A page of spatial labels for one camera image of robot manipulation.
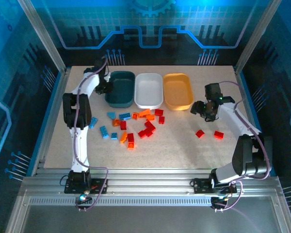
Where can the orange square lego brick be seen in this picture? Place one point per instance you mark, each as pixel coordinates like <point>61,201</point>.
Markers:
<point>135,116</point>

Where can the aluminium front frame rail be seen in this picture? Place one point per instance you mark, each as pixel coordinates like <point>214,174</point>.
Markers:
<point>148,182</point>

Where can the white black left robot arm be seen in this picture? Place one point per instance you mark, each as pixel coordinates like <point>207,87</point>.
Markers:
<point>80,145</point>

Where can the aluminium frame post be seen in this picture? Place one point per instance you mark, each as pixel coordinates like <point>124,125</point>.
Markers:
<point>257,34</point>
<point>41,34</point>

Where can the orange plastic container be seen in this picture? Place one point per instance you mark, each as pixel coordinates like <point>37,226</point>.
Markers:
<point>178,91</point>

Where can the aluminium side rail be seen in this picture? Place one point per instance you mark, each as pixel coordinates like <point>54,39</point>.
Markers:
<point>253,111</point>
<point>52,116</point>

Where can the teal plastic container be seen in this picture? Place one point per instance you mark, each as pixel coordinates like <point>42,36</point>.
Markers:
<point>121,87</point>

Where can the grey metal plate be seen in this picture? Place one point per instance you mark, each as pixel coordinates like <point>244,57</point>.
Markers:
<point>148,221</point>

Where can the orange long lego brick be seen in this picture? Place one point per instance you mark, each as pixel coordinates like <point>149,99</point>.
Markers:
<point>144,113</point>

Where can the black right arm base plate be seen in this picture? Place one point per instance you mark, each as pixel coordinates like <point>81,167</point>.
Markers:
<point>201,185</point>

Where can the orange sloped lego brick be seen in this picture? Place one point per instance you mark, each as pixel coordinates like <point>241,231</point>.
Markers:
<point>123,137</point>

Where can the white plastic container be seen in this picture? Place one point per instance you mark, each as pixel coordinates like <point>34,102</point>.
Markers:
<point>149,89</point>

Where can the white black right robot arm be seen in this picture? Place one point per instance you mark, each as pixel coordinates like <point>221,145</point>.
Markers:
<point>232,114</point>

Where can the blue square lego brick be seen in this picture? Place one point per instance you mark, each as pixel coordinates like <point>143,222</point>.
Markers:
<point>114,136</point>

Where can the orange-red square lego brick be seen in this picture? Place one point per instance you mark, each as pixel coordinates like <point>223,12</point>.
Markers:
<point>131,145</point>

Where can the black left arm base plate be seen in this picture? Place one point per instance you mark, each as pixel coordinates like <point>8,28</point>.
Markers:
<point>99,185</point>

